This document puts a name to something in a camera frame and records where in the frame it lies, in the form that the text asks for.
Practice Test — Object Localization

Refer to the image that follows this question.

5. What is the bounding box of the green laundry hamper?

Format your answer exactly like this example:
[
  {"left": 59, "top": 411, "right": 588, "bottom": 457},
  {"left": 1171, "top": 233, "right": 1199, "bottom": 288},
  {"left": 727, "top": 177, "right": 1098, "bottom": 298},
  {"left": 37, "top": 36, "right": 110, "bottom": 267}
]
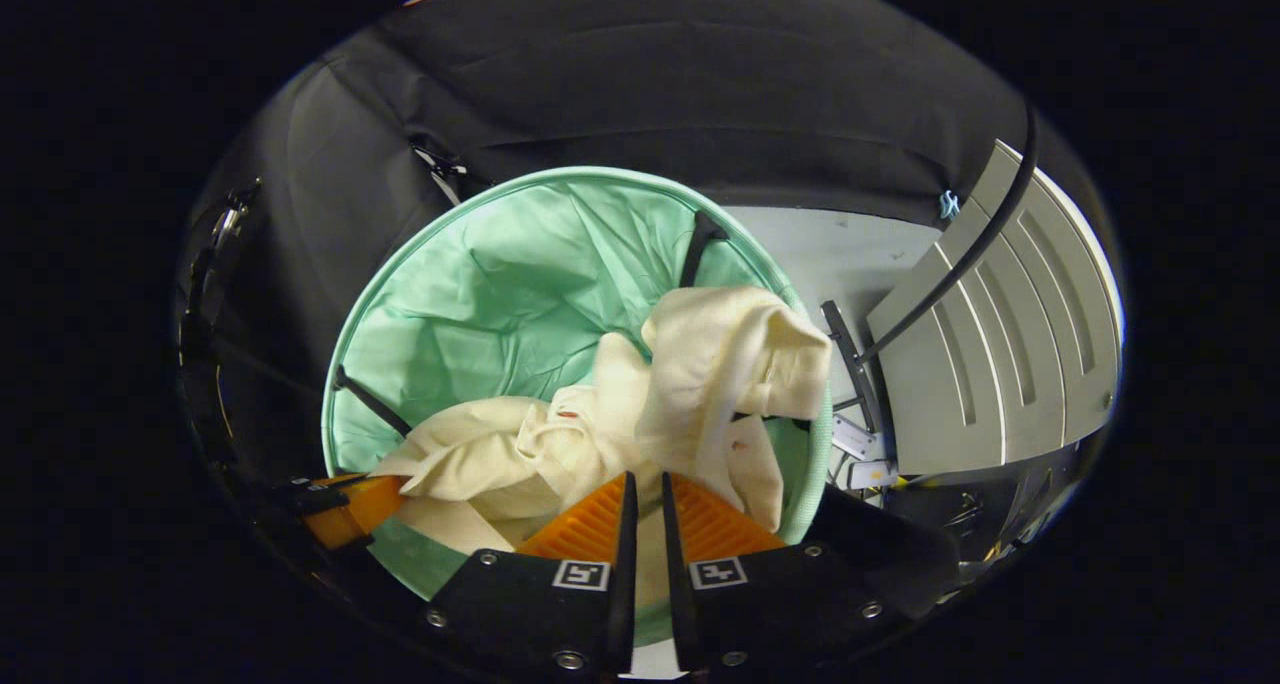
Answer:
[{"left": 320, "top": 166, "right": 833, "bottom": 650}]

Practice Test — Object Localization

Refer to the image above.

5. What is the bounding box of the black clothes rack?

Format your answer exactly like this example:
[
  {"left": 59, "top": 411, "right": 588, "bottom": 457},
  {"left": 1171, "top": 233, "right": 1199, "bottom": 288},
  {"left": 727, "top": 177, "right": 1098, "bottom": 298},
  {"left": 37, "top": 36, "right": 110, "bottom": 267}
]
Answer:
[{"left": 820, "top": 109, "right": 1041, "bottom": 435}]

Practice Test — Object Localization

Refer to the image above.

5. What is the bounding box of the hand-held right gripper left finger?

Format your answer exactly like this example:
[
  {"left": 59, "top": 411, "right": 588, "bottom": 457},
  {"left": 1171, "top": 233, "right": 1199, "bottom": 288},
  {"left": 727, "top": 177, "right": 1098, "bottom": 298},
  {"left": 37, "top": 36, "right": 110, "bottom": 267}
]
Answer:
[{"left": 425, "top": 471, "right": 639, "bottom": 677}]

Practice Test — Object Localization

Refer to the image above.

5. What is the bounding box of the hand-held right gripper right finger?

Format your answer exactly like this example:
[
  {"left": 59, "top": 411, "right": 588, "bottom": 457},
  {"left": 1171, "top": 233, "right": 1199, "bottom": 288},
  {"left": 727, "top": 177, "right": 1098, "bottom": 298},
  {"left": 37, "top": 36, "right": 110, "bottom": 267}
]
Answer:
[{"left": 660, "top": 471, "right": 906, "bottom": 673}]

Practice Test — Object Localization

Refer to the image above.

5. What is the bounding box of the cream jacket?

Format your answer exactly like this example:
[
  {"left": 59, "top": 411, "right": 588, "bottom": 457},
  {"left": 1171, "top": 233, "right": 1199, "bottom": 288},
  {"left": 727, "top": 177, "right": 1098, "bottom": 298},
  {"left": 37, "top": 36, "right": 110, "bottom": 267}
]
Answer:
[{"left": 368, "top": 286, "right": 833, "bottom": 620}]

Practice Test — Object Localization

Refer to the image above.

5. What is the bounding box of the white ribbed panel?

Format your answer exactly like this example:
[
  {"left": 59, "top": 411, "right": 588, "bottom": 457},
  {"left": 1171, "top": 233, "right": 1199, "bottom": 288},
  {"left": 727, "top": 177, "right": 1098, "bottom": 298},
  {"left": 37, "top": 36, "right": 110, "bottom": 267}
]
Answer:
[{"left": 865, "top": 139, "right": 1123, "bottom": 477}]

